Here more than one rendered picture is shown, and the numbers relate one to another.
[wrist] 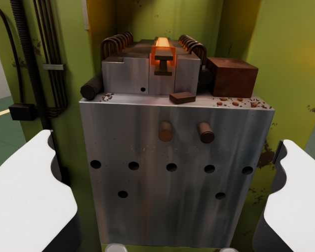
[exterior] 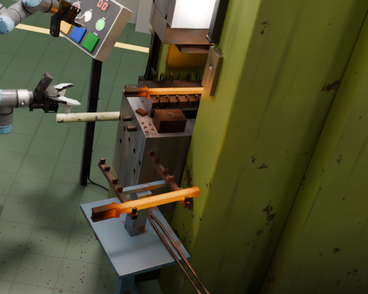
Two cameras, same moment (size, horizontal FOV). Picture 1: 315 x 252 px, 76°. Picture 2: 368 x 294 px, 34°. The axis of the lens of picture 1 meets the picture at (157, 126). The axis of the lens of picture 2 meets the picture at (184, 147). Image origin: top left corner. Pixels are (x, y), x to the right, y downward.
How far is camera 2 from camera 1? 2.48 m
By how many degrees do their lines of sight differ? 54
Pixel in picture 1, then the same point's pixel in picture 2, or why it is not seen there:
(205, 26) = not seen: hidden behind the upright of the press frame
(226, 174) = (136, 159)
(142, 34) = not seen: hidden behind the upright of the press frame
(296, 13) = (206, 114)
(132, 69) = not seen: hidden behind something
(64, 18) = (162, 53)
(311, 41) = (209, 135)
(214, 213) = (132, 181)
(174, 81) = (147, 105)
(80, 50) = (162, 70)
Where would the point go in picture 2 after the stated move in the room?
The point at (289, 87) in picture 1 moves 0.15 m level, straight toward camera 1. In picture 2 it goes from (201, 157) to (166, 147)
